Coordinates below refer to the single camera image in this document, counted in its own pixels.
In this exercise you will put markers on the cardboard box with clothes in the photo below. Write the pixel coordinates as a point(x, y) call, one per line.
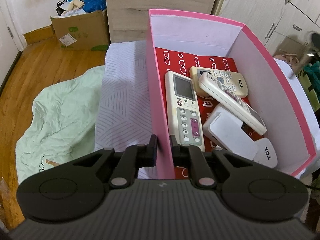
point(83, 32)

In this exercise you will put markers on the white TCL remote control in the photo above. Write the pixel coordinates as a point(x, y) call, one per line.
point(266, 154)

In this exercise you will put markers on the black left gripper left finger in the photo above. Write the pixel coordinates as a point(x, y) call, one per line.
point(132, 159)

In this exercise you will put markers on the light wooden board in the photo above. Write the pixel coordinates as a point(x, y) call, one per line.
point(128, 19)

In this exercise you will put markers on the cream remote with grey screen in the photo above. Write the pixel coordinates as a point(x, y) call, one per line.
point(184, 120)

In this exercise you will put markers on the white door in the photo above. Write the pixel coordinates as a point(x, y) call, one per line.
point(11, 43)

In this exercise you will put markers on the beige wardrobe cabinet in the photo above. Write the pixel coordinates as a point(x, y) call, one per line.
point(283, 26)

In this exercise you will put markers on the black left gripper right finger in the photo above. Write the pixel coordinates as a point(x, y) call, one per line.
point(191, 157)

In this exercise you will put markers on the beige TCL remote control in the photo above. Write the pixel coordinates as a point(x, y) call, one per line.
point(233, 80)

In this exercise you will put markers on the white rectangular power bank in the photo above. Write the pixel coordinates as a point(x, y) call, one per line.
point(224, 129)

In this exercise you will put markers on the white patterned table cloth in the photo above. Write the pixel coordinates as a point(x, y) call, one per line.
point(124, 115)

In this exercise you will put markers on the pink storage box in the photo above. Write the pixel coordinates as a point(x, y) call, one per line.
point(282, 103)

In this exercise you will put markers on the mint green blanket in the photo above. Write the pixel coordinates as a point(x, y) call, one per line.
point(63, 124)

